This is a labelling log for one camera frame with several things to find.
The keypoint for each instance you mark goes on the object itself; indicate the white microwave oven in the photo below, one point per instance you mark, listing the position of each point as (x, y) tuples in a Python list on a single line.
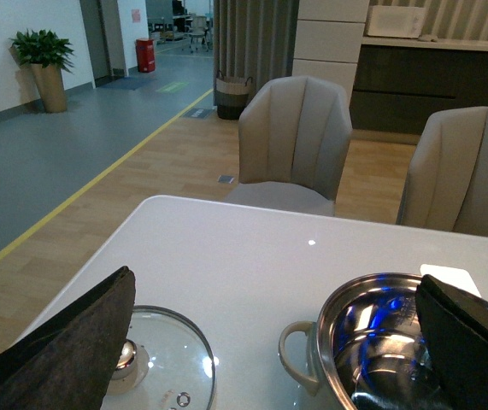
[(395, 21)]

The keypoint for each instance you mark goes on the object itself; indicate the white cabinet column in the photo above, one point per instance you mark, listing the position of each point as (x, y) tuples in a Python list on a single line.
[(328, 40)]

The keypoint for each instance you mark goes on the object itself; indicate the grey curtain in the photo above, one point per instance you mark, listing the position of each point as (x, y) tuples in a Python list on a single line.
[(255, 39)]

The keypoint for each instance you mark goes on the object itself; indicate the woven laundry basket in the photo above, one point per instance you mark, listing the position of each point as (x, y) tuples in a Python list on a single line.
[(231, 95)]

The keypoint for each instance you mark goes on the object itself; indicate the office chair in background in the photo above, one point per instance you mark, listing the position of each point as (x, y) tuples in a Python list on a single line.
[(199, 33)]

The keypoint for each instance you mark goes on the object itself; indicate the dark kitchen counter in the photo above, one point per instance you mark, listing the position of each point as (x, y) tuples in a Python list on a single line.
[(397, 88)]

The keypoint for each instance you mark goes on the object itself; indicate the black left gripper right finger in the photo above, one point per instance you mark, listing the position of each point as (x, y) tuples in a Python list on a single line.
[(454, 324)]

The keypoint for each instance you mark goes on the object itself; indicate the beige chair on right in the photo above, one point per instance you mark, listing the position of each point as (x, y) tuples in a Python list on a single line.
[(446, 186)]

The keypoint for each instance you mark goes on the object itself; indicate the glass pot lid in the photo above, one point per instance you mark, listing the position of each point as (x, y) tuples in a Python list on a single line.
[(166, 362)]

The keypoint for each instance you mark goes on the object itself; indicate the white electric cooking pot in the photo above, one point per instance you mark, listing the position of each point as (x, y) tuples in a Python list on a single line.
[(365, 350)]

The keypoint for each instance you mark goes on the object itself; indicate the floor socket plate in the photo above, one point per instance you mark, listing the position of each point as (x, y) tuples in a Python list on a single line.
[(226, 179)]

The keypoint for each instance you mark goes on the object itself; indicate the beige chair on left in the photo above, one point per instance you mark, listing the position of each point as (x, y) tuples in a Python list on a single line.
[(293, 140)]

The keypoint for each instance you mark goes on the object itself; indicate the green potted plant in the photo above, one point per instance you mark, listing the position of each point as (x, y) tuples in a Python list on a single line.
[(46, 55)]

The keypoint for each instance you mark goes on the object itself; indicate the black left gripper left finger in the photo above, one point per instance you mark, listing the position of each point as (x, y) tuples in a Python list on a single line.
[(68, 361)]

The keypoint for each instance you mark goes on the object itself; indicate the red bin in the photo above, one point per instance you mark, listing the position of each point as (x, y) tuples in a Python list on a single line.
[(145, 55)]

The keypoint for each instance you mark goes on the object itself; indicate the beige chair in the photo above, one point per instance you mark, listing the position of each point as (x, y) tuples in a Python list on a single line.
[(446, 186), (293, 140)]

